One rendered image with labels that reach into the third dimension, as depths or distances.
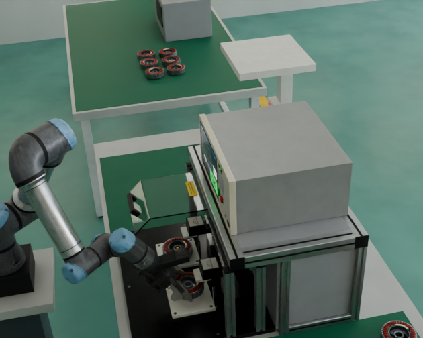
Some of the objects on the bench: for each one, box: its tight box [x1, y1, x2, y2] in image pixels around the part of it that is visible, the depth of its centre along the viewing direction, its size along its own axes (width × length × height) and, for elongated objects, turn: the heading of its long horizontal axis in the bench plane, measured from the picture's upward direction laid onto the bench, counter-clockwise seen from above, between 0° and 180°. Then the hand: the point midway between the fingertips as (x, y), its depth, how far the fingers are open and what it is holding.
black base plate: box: [120, 219, 275, 338], centre depth 239 cm, size 47×64×2 cm
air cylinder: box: [206, 233, 224, 256], centre depth 249 cm, size 5×8×6 cm
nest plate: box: [156, 238, 199, 268], centre depth 247 cm, size 15×15×1 cm
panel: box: [252, 262, 281, 329], centre depth 234 cm, size 1×66×30 cm, turn 16°
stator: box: [162, 237, 193, 258], centre depth 246 cm, size 11×11×4 cm
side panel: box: [277, 247, 367, 335], centre depth 210 cm, size 28×3×32 cm, turn 106°
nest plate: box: [166, 281, 216, 319], centre depth 228 cm, size 15×15×1 cm
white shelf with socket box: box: [220, 34, 316, 106], centre depth 310 cm, size 35×37×46 cm
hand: (189, 286), depth 225 cm, fingers closed on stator, 13 cm apart
